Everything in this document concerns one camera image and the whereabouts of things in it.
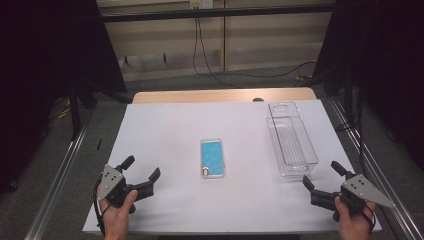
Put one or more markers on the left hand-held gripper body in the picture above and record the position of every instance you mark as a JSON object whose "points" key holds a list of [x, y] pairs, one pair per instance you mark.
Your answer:
{"points": [[111, 180]]}

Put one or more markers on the black curtain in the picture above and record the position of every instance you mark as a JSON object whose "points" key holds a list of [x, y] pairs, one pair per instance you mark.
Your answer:
{"points": [[390, 66], [40, 66]]}

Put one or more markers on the black horizontal bar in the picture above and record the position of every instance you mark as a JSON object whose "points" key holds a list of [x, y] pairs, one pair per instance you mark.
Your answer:
{"points": [[200, 14]]}

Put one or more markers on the wooden table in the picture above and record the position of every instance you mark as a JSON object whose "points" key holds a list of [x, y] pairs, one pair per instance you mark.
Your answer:
{"points": [[200, 96]]}

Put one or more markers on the clear plastic container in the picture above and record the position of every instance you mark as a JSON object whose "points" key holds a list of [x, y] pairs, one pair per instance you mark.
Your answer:
{"points": [[291, 143]]}

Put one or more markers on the white wall outlet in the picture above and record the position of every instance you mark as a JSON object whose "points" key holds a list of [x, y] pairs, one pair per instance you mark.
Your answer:
{"points": [[201, 3]]}

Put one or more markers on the white table cover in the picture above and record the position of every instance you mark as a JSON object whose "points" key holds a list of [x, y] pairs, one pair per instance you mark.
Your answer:
{"points": [[173, 133]]}

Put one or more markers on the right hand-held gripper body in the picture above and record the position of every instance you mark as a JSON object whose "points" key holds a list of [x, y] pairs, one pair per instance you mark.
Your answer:
{"points": [[363, 190]]}

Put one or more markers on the person's right hand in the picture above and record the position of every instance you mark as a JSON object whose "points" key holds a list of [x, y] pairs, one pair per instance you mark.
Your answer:
{"points": [[355, 226]]}

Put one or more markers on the black stand leg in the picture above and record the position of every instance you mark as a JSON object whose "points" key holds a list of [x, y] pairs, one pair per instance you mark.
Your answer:
{"points": [[74, 113]]}

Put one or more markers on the person's left hand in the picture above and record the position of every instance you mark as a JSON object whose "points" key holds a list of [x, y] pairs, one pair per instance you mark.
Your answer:
{"points": [[116, 221]]}

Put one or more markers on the metal floor rail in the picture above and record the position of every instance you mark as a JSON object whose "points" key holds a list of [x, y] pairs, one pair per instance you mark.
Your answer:
{"points": [[56, 186], [383, 180]]}

